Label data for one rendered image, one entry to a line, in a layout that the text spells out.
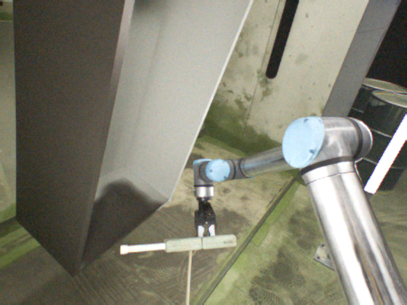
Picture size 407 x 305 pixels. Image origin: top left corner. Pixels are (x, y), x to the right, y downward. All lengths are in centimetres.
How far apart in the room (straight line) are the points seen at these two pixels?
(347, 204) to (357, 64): 205
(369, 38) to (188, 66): 168
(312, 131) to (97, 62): 50
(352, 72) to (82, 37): 223
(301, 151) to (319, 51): 204
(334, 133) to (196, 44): 72
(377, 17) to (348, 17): 19
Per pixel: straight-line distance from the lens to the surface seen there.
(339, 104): 270
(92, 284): 175
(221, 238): 128
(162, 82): 136
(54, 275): 182
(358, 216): 67
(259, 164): 109
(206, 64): 122
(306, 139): 67
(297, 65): 273
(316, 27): 269
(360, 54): 263
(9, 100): 209
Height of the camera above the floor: 145
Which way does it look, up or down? 28 degrees down
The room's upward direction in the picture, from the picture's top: 11 degrees clockwise
